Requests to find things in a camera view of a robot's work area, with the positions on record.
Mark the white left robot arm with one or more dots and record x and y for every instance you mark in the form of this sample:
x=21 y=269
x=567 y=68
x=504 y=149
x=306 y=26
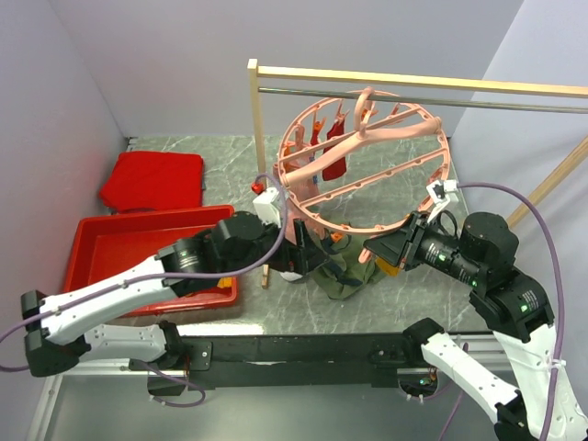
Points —
x=67 y=329

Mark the mustard yellow sock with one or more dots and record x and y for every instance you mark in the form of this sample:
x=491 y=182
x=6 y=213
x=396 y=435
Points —
x=226 y=282
x=387 y=268

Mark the wooden clothes rack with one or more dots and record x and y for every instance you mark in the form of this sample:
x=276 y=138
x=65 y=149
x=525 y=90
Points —
x=563 y=169

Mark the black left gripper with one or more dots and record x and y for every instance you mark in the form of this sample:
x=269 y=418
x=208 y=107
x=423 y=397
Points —
x=301 y=258

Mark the red plastic bin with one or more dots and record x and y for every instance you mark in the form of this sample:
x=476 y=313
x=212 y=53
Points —
x=108 y=245

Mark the pink patterned sock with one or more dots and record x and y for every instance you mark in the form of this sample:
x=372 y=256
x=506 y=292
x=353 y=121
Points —
x=302 y=191

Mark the folded red cloth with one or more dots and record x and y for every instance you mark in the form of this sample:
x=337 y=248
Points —
x=151 y=181

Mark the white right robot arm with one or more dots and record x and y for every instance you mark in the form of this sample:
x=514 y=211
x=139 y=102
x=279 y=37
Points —
x=541 y=404

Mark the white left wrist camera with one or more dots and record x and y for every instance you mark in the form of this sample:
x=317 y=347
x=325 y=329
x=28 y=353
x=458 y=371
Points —
x=266 y=204

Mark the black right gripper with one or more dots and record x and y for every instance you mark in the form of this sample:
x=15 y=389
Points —
x=390 y=245

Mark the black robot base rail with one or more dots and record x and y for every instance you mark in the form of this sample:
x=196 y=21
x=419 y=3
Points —
x=234 y=361

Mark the pink round clip hanger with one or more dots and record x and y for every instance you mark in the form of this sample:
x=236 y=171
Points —
x=406 y=121

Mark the olive green sock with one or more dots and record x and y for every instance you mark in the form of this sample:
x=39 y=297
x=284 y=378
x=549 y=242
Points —
x=342 y=276

